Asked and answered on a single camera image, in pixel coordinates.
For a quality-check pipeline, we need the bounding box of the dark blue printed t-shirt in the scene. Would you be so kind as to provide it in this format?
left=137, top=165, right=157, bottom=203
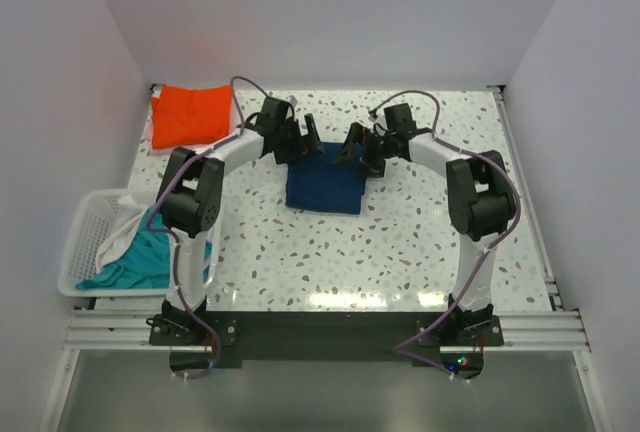
left=285, top=142, right=366, bottom=215

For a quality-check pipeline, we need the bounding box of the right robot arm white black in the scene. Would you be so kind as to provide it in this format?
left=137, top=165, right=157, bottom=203
left=334, top=103, right=521, bottom=352

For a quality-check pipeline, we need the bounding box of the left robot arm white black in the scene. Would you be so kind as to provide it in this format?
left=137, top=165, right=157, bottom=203
left=147, top=96, right=325, bottom=352

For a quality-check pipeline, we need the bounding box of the folded pink t-shirt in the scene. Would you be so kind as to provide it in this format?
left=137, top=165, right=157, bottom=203
left=143, top=95, right=211, bottom=156

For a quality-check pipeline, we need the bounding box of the folded orange t-shirt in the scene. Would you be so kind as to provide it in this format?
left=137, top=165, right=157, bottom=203
left=151, top=85, right=232, bottom=149

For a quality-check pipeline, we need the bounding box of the teal t-shirt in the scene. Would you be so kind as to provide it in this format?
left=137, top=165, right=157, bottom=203
left=75, top=208, right=170, bottom=290

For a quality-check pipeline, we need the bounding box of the white plastic laundry basket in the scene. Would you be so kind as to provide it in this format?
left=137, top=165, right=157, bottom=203
left=58, top=189, right=220, bottom=307

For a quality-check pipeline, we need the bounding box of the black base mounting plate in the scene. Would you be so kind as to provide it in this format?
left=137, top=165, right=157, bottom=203
left=146, top=311, right=504, bottom=373

